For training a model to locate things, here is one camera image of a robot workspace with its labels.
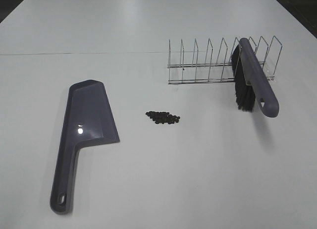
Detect pile of coffee beans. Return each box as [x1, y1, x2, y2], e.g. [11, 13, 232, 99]
[146, 111, 180, 124]

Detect purple plastic dustpan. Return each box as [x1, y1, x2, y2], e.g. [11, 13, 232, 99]
[50, 80, 120, 215]

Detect purple hand brush black bristles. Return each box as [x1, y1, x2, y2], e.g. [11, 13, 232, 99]
[231, 38, 279, 117]

